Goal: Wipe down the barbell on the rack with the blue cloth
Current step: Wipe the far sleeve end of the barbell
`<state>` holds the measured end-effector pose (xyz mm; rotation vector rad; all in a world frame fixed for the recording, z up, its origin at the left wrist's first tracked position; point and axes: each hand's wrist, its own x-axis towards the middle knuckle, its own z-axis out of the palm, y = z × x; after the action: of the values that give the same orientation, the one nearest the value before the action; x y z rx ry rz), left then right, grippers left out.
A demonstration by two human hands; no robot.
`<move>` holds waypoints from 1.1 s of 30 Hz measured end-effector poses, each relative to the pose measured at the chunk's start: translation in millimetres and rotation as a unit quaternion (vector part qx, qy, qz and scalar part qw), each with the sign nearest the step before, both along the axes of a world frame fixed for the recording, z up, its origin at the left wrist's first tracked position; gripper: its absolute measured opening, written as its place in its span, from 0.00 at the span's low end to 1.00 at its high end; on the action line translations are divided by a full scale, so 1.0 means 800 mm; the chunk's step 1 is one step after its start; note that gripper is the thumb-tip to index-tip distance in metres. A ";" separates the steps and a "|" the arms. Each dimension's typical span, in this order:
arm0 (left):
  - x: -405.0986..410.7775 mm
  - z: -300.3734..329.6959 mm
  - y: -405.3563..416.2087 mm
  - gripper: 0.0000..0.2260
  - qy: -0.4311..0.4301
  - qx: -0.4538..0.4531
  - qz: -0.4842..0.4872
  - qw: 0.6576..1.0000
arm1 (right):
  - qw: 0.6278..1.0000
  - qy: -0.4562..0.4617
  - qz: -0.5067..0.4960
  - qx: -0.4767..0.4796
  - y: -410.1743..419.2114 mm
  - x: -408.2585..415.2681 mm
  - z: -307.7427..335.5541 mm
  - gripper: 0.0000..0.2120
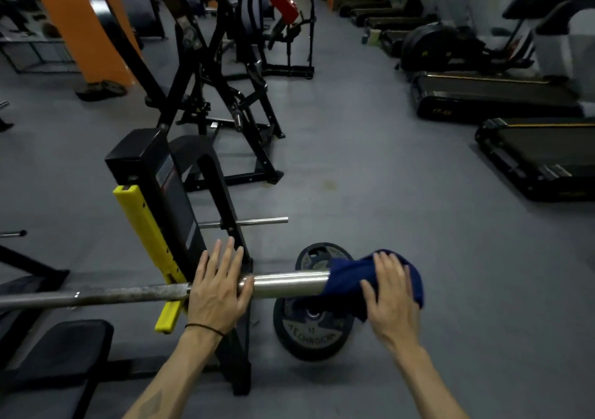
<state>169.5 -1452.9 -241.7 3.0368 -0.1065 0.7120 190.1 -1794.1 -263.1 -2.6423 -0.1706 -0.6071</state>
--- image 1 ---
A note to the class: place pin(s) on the yellow bar hook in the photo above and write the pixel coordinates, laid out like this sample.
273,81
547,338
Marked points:
144,228

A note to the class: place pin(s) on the grey panel weight machine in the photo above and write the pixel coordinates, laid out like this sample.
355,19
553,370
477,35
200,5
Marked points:
139,0

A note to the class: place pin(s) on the pale bucket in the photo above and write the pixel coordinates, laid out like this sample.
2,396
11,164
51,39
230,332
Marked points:
375,36

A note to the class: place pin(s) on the black weight plate white lettering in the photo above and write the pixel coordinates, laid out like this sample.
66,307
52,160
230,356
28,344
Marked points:
307,339

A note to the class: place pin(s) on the steel barbell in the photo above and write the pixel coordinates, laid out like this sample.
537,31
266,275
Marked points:
93,295

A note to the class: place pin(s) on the black bench press rack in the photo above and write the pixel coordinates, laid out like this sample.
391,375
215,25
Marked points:
139,153

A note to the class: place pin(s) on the black padded bench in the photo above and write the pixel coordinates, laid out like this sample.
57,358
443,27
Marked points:
60,349

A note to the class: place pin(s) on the black squat rack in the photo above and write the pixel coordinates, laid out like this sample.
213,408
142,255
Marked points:
4,123

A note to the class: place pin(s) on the person's left hand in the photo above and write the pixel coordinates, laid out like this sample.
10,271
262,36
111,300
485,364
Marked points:
216,298

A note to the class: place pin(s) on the person's right hand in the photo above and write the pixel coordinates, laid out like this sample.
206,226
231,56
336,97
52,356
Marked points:
395,312

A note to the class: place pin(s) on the black and red lever machine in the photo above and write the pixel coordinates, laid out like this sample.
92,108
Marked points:
209,84

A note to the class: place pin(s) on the small black weight plate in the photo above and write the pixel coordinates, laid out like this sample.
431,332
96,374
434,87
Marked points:
116,87
93,93

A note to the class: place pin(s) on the blue cleaning cloth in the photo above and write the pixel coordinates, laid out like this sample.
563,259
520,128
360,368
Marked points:
348,279

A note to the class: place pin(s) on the wide orange pillar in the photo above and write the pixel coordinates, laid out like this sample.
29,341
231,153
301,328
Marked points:
79,28

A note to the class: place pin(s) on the large black weight plate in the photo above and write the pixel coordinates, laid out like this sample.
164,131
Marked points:
320,253

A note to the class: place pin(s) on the black elliptical trainer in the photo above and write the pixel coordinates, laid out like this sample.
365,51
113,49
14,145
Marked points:
427,49

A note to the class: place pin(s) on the person's left forearm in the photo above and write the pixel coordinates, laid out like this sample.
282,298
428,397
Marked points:
176,377

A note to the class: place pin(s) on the black plate-loaded machine frame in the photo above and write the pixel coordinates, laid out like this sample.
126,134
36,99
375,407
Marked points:
293,71

